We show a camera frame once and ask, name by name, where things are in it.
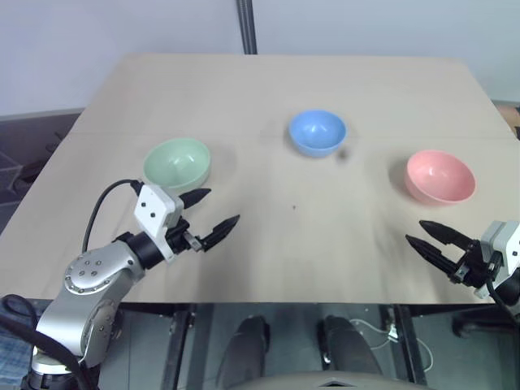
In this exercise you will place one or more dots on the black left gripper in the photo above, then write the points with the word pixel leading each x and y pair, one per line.
pixel 181 237

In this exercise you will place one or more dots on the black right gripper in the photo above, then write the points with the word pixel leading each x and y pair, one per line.
pixel 471 264

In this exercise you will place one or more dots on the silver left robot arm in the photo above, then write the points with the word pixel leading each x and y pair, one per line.
pixel 93 280

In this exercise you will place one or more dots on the green bowl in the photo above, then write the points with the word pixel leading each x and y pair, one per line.
pixel 177 162

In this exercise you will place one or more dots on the pink-red bowl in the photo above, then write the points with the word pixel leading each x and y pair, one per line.
pixel 440 175

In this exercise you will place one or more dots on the blue bowl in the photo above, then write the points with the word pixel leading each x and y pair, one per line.
pixel 317 131

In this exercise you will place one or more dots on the dark rounded right robot leg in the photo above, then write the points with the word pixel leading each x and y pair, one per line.
pixel 350 351

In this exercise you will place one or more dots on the dark robot torso top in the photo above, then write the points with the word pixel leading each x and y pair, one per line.
pixel 325 380

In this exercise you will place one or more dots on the grey metal pole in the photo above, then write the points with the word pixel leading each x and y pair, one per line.
pixel 247 26

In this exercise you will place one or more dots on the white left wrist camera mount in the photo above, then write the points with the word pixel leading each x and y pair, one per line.
pixel 153 211

